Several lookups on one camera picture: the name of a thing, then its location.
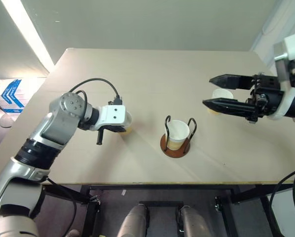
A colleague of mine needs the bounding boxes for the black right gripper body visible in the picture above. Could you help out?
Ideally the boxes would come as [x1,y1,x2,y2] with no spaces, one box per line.
[245,73,286,123]

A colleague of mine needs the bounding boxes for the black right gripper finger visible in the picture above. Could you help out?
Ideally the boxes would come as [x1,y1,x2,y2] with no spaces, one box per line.
[209,73,256,90]
[202,98,258,119]

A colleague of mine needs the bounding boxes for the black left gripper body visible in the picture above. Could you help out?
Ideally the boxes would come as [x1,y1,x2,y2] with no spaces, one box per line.
[102,124,127,134]

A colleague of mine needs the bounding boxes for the white paper cup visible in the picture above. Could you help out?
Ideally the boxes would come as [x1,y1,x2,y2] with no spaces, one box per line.
[165,119,190,151]
[119,124,133,135]
[208,88,234,116]

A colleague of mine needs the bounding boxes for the dark rounded robot leg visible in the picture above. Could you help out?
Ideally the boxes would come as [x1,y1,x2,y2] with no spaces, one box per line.
[180,205,213,237]
[116,204,148,237]

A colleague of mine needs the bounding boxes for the grey round floor disc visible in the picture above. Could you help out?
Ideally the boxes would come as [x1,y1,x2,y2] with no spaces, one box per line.
[0,113,18,128]

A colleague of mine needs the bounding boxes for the blue and white cardboard box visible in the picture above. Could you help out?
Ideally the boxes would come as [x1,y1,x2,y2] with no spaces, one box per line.
[0,78,27,115]

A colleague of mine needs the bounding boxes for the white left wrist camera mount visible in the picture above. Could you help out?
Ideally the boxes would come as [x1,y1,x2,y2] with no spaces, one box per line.
[94,105,133,132]

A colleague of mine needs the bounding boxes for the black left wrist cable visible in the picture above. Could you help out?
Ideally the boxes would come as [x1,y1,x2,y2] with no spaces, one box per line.
[69,78,124,106]

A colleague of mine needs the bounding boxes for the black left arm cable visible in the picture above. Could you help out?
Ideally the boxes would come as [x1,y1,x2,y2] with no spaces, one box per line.
[46,177,77,232]

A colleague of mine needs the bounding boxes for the black metal table frame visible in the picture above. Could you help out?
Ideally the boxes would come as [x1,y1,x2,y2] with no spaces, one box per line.
[42,183,295,237]

